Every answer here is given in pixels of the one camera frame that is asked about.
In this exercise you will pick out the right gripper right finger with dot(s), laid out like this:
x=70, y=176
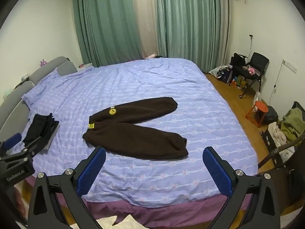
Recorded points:
x=263, y=207

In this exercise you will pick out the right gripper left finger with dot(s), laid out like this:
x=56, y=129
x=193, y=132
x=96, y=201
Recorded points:
x=45, y=210

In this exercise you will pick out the dark brown fleece pants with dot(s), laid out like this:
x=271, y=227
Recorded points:
x=117, y=129

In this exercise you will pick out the white flat board under clothes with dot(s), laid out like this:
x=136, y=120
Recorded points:
x=51, y=134

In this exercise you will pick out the stack of black folded clothes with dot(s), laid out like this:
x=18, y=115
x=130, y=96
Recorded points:
x=39, y=127

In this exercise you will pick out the grey padded headboard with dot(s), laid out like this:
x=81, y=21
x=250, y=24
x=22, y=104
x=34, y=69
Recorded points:
x=14, y=111

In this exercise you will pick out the blue striped pillow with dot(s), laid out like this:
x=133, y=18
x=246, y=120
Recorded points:
x=34, y=94

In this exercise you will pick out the pile of green white clothes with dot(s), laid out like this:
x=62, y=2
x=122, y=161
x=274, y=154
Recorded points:
x=287, y=130

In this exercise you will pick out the orange metal stool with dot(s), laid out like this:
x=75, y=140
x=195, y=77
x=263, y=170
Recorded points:
x=257, y=113

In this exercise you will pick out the purple toy on headboard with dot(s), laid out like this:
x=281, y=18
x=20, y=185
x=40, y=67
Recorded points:
x=42, y=62

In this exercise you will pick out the black folding chair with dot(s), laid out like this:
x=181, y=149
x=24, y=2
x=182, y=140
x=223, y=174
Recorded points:
x=260, y=64

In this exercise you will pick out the pink plush toy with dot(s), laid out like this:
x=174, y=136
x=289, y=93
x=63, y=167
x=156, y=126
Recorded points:
x=251, y=71

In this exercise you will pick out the toys and bags on floor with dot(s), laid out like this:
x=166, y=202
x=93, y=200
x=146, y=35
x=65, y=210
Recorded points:
x=225, y=74

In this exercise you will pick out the black bag on chair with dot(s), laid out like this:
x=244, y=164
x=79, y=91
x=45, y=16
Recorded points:
x=238, y=60

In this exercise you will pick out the green curtain left panel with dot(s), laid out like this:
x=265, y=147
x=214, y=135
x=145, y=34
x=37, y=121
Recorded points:
x=107, y=31

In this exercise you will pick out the green curtain panel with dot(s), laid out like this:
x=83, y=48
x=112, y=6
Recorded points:
x=196, y=30
x=107, y=31

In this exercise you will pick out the green curtain right panel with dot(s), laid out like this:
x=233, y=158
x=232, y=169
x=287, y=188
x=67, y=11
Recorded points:
x=196, y=30

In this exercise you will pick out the beige sheer curtain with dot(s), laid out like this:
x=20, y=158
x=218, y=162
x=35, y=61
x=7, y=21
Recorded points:
x=147, y=24

